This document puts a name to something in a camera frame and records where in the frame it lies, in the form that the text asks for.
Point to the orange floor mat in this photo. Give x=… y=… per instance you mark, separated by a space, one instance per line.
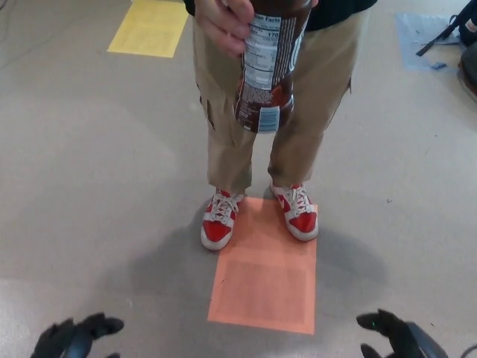
x=264 y=287

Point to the small blue tape scrap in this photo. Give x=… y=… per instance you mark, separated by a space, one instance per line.
x=438 y=66

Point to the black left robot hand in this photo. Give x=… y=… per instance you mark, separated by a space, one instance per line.
x=80 y=341

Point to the yellow floor mat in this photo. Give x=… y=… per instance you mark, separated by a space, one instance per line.
x=149 y=30

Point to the khaki trousers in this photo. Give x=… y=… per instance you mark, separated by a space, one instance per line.
x=316 y=97

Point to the brown protein shake bottle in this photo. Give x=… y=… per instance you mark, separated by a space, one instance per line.
x=272 y=74

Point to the black shirt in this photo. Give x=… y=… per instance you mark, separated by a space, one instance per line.
x=339 y=13

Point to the person's bare hand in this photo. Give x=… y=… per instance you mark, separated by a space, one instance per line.
x=223 y=22

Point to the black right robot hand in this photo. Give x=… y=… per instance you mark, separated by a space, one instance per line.
x=413 y=341

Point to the red white sneaker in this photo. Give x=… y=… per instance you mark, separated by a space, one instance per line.
x=300 y=220
x=218 y=227

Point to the blue floor mat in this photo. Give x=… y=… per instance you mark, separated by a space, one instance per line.
x=413 y=37

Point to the dark grey chair base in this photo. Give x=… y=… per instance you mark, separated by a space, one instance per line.
x=470 y=71

